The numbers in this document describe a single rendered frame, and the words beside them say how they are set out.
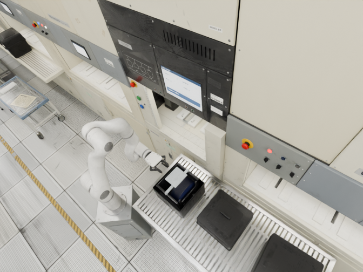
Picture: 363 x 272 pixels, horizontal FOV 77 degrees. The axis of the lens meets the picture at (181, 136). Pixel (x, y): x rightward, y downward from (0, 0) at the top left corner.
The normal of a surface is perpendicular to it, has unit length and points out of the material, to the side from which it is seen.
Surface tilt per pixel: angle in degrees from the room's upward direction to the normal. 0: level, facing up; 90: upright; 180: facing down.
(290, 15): 90
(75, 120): 0
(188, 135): 0
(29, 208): 0
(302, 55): 90
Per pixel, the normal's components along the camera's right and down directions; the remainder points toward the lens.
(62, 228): -0.11, -0.57
